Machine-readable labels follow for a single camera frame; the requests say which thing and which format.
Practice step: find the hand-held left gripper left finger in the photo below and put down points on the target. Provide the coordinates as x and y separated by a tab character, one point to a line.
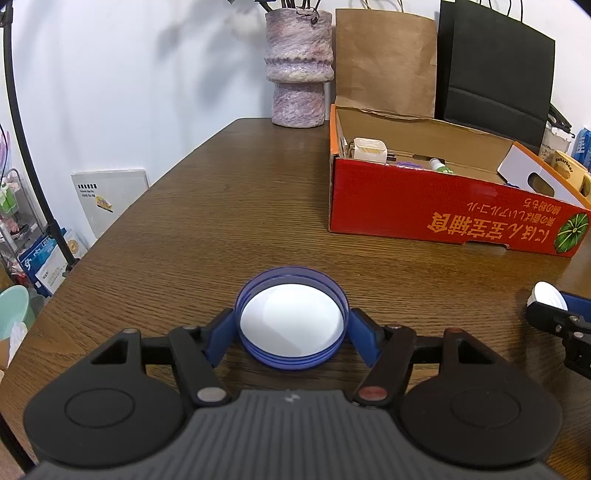
221	337

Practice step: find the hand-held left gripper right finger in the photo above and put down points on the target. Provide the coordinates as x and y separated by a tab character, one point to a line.
364	339

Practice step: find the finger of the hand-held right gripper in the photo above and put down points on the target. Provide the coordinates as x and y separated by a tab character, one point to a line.
579	304
549	318

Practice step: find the small white cap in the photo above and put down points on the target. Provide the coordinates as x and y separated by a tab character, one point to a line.
547	295

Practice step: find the wide blue lid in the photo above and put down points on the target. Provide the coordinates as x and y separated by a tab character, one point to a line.
291	318

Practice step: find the red cardboard box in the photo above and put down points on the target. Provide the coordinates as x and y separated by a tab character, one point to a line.
415	203

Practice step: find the purple gear-shaped piece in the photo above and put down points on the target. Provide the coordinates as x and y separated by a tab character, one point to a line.
410	165

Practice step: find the green spray bottle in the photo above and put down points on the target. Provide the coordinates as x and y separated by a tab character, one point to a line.
444	170

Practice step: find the beige charger plug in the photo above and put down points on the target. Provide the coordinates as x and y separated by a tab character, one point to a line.
369	150

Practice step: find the yellow bear mug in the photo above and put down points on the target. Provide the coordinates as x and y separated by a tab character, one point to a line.
565	168

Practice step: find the blue drink can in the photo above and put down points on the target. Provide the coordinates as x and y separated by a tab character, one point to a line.
582	147

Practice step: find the clear jar with black lid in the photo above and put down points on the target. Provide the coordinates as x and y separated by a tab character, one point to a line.
551	143

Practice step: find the black studio light stand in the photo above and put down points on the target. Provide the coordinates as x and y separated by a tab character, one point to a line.
71	266

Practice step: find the white packet with gold circle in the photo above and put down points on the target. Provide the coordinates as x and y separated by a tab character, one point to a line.
75	244

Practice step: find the white flat carton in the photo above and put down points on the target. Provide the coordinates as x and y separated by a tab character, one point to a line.
111	198

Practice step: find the blue white packet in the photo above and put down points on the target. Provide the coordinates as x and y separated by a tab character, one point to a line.
44	267

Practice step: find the mint green bin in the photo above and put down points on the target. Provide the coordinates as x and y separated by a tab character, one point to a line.
14	304

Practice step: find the metal storage rack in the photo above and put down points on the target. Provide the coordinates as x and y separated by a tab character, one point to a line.
14	203

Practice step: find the black paper bag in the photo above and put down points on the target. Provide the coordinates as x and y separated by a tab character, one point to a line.
498	69

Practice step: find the mottled purple ceramic vase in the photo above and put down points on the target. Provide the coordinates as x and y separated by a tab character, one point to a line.
298	69

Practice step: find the brown paper bag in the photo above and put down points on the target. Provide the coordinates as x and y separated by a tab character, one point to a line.
385	60

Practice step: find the bunch of dried roses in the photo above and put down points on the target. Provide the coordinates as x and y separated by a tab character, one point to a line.
286	3

